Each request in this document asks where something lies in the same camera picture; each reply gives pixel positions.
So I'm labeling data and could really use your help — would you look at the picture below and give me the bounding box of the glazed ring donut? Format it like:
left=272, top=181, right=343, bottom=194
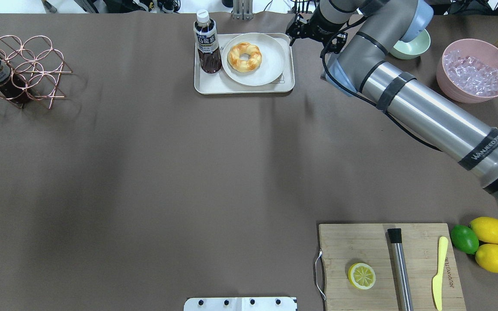
left=227, top=42, right=263, bottom=73

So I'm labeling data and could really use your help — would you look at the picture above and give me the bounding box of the upper yellow lemon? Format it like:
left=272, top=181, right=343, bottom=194
left=468, top=216, right=498, bottom=244

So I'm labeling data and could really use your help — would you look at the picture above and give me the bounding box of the yellow plastic knife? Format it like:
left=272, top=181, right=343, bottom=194
left=431, top=236, right=448, bottom=311

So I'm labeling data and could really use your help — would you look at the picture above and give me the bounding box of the lower yellow lemon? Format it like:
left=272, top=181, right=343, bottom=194
left=475, top=244, right=498, bottom=273

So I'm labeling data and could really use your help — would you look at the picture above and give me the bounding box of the bamboo cutting board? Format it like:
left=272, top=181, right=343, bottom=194
left=317, top=223, right=449, bottom=311

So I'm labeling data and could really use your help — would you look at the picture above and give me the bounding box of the white round plate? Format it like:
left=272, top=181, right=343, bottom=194
left=221, top=33, right=286, bottom=86

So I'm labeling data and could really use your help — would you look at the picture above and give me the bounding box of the yellow lemon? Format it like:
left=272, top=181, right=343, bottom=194
left=475, top=244, right=498, bottom=273
left=468, top=216, right=498, bottom=244

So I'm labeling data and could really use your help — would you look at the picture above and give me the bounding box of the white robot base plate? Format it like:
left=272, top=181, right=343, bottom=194
left=183, top=296, right=298, bottom=311

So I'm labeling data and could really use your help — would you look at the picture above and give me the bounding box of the half lemon slice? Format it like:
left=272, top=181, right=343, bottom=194
left=348, top=263, right=376, bottom=290

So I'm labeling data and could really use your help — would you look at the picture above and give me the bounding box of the cream rabbit serving tray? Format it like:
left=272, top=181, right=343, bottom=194
left=194, top=33, right=296, bottom=95

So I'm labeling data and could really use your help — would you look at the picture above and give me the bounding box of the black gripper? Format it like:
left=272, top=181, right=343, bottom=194
left=285, top=15, right=348, bottom=54

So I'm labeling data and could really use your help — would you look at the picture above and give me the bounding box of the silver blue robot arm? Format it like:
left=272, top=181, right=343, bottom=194
left=285, top=0, right=498, bottom=199

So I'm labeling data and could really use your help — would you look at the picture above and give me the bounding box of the aluminium frame post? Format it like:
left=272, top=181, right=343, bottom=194
left=232, top=0, right=254, bottom=20

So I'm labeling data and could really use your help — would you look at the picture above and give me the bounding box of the upright dark tea bottle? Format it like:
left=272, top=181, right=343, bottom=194
left=193, top=9, right=223, bottom=73

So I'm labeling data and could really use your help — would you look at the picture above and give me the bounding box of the steel muddler black tip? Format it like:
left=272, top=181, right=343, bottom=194
left=387, top=228, right=414, bottom=311

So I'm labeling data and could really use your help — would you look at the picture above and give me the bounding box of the mint green bowl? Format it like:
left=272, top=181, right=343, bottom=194
left=389, top=29, right=431, bottom=60

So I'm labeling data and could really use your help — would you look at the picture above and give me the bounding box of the green lime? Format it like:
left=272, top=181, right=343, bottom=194
left=449, top=225, right=479, bottom=254

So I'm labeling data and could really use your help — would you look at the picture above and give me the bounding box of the pink bowl of ice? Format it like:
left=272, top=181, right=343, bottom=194
left=436, top=38, right=498, bottom=104

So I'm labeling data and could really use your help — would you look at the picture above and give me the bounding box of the copper wire bottle rack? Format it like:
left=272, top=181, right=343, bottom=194
left=0, top=34, right=73, bottom=110

